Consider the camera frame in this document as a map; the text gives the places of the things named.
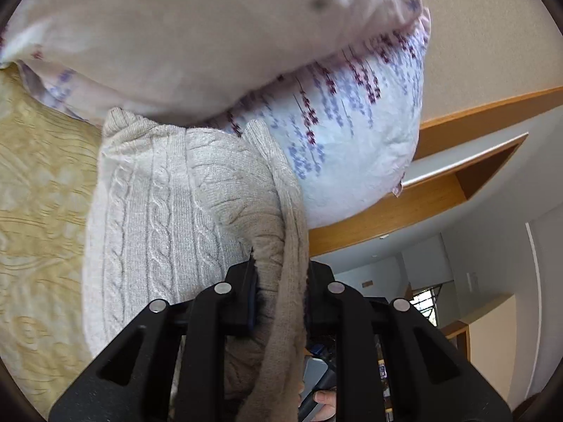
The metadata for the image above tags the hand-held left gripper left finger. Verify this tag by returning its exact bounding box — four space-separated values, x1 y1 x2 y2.
48 248 260 422

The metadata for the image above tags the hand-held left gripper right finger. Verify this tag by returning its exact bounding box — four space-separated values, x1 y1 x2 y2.
303 261 513 422

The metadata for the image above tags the beige cable knit sweater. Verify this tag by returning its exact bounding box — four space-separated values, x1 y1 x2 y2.
81 106 311 422

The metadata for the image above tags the person's right hand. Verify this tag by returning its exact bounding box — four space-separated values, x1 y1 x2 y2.
313 388 339 422

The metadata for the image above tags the window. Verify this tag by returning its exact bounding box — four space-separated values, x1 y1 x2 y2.
408 285 442 324

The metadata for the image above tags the wooden headboard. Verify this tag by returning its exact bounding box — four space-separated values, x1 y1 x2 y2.
308 87 563 256

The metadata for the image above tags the pale blue floral pillow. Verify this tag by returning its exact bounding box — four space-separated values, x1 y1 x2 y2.
211 22 431 228

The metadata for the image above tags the yellow patterned bedsheet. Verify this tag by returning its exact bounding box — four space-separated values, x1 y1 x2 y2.
0 64 107 419

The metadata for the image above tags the pink floral pillow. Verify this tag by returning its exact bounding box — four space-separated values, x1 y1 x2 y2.
0 0 432 129

